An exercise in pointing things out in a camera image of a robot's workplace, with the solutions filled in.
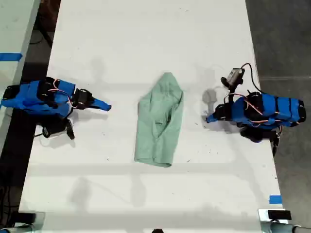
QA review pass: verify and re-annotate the small black box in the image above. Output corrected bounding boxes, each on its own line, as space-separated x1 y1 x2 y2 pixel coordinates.
267 210 292 220
17 212 37 223

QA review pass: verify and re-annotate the pale green T-shirt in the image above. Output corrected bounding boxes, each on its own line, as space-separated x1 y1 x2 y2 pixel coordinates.
134 72 185 168

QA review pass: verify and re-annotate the white side table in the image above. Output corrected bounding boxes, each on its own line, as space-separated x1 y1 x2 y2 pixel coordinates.
0 0 41 152

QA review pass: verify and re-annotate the metal table bracket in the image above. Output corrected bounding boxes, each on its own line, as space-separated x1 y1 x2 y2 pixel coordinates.
14 211 46 227
258 208 293 224

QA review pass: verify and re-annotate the short blue tape strip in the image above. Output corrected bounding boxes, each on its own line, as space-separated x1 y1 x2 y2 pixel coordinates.
269 194 283 205

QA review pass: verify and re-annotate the grey metal pipe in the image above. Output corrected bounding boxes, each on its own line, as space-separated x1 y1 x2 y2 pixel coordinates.
261 222 311 233

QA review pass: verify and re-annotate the long blue tape strip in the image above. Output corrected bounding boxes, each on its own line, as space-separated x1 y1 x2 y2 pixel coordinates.
0 52 23 62

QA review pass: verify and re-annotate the black floor cable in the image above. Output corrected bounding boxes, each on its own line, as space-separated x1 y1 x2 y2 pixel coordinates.
30 28 53 47

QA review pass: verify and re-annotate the grey black camera box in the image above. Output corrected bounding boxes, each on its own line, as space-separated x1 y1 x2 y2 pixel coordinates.
220 68 245 88

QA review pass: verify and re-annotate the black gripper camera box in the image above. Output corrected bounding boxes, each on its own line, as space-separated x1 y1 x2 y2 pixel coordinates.
42 118 75 140

